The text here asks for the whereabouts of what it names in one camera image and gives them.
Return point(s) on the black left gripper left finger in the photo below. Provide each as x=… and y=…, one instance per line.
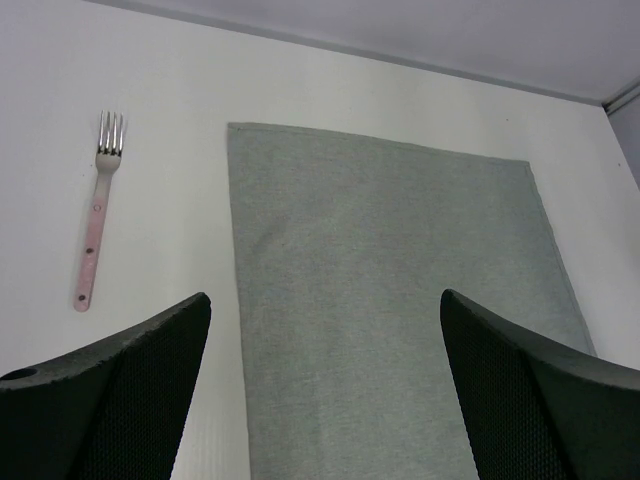
x=114, y=409

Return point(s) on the grey cloth napkin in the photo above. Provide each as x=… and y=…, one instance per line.
x=343, y=247

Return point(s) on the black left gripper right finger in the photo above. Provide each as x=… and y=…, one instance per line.
x=534, y=408

